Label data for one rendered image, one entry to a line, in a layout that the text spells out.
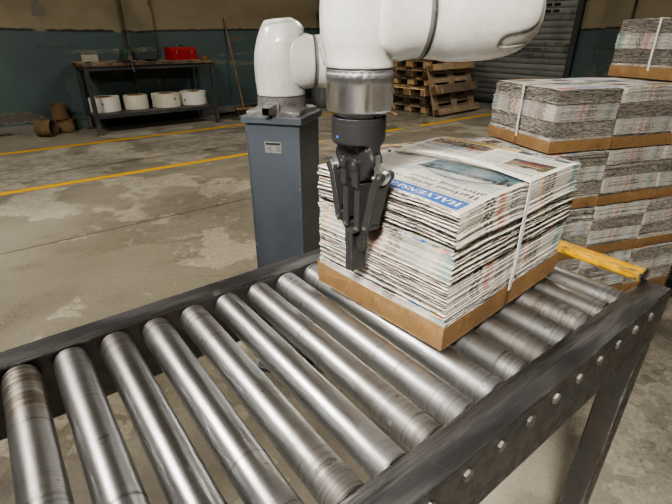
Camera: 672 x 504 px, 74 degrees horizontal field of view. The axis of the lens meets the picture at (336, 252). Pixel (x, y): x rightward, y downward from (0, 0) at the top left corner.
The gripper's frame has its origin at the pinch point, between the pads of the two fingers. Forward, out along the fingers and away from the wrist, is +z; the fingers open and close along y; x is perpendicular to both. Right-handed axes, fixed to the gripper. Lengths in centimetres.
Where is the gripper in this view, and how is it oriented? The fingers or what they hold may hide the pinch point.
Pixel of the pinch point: (356, 247)
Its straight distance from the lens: 69.4
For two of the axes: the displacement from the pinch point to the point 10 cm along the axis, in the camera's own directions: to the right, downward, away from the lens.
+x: -7.9, 2.7, -5.5
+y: -6.1, -3.5, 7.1
